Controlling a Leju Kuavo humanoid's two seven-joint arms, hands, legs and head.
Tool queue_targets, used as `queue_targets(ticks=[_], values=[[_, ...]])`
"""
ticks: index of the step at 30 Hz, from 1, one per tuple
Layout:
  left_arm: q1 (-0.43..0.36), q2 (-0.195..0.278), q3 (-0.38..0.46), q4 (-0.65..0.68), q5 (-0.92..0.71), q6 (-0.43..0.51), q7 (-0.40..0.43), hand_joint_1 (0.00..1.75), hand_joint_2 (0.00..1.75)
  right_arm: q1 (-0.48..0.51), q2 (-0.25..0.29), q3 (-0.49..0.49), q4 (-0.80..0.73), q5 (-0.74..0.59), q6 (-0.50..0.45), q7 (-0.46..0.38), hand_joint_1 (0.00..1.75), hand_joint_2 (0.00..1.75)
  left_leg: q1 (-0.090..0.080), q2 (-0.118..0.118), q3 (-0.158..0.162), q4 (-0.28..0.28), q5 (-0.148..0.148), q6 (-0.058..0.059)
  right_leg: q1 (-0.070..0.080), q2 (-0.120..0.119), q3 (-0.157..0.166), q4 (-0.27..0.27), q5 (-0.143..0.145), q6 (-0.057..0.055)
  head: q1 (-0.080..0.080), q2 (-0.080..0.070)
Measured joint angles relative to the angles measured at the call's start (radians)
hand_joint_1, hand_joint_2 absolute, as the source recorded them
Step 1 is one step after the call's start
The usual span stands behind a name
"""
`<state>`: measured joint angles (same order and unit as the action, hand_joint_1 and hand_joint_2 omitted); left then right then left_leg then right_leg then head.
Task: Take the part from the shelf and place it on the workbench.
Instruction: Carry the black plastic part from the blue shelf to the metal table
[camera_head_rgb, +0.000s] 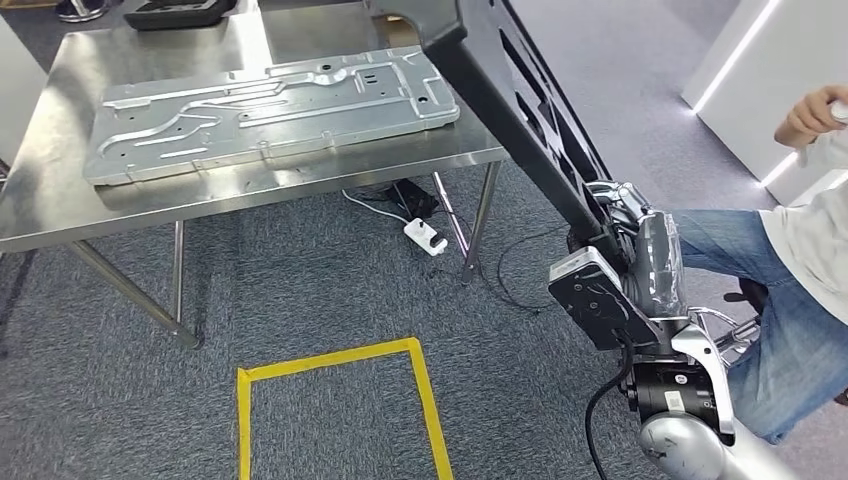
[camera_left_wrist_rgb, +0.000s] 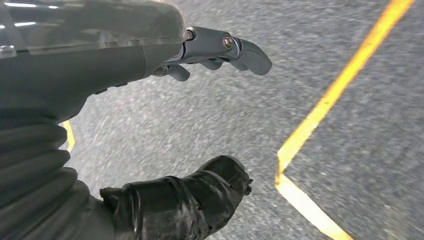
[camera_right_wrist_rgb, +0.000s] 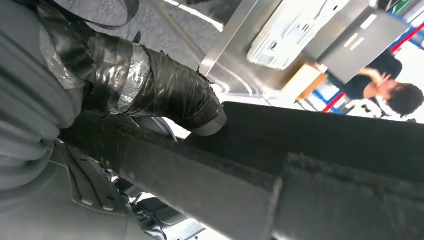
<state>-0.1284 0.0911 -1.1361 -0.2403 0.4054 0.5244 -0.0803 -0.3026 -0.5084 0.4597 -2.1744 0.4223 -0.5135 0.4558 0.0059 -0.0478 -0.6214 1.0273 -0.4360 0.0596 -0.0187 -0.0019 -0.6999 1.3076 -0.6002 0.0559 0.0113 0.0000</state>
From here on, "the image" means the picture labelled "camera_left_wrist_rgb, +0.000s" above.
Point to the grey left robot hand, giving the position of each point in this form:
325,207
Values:
82,59

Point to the yellow floor tape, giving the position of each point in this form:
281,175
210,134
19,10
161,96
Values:
331,96

